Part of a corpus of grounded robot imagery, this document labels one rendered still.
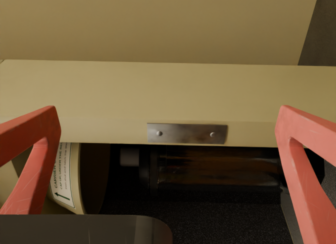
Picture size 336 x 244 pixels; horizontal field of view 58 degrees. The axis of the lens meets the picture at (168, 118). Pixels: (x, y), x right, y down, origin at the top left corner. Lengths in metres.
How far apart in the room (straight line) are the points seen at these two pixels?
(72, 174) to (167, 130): 0.14
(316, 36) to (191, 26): 0.25
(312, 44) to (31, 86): 0.53
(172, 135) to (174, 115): 0.02
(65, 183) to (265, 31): 0.52
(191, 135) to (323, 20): 0.43
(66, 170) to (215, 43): 0.45
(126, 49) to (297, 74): 0.44
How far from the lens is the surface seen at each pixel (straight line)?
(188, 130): 0.27
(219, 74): 0.34
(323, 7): 0.66
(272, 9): 0.70
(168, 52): 0.70
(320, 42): 0.65
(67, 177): 0.37
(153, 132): 0.27
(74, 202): 0.39
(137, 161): 0.43
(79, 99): 0.30
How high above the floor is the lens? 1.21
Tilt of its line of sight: 1 degrees up
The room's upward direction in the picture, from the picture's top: 89 degrees counter-clockwise
